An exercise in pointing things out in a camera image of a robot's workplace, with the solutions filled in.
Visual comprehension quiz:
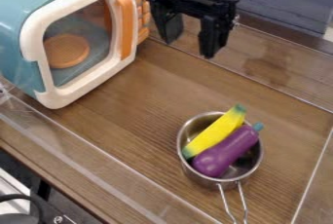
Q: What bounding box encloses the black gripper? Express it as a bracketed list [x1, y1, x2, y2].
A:
[150, 0, 240, 58]

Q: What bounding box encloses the yellow toy banana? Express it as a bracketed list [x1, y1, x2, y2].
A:
[182, 104, 246, 159]

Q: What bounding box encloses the silver metal pot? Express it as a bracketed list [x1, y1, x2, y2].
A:
[177, 112, 264, 224]

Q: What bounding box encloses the blue toy microwave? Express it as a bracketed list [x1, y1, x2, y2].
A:
[0, 0, 152, 109]

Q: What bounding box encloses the purple toy eggplant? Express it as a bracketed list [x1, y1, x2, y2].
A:
[192, 123, 264, 178]

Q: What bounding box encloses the clear acrylic barrier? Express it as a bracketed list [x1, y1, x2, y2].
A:
[0, 85, 222, 224]

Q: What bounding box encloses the black cable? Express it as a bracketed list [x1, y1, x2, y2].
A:
[0, 193, 47, 224]

